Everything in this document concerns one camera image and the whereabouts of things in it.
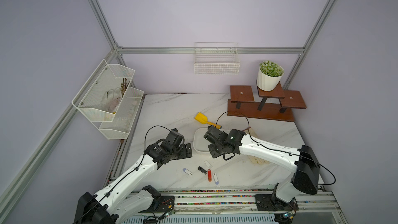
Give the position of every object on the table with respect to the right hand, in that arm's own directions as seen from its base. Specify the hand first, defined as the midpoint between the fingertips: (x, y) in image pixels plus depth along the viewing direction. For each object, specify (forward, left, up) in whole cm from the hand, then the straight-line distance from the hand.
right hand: (216, 150), depth 80 cm
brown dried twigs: (+28, +49, +22) cm, 60 cm away
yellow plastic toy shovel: (+29, +7, -10) cm, 31 cm away
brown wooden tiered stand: (+37, -43, -7) cm, 57 cm away
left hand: (-1, +18, 0) cm, 18 cm away
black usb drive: (-6, +8, -10) cm, 14 cm away
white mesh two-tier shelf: (+16, +60, +1) cm, 62 cm away
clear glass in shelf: (+19, +53, +21) cm, 60 cm away
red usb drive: (-10, +4, -10) cm, 14 cm away
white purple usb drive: (-11, +1, -10) cm, 15 cm away
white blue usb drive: (-7, +16, -10) cm, 20 cm away
